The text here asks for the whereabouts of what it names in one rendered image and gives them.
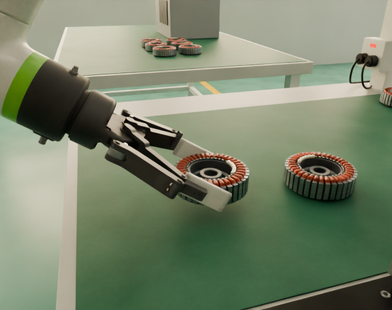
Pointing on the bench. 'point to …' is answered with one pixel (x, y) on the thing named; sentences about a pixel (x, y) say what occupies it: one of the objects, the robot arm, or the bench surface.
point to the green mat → (243, 213)
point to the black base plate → (354, 298)
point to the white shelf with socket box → (383, 51)
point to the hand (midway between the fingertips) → (208, 176)
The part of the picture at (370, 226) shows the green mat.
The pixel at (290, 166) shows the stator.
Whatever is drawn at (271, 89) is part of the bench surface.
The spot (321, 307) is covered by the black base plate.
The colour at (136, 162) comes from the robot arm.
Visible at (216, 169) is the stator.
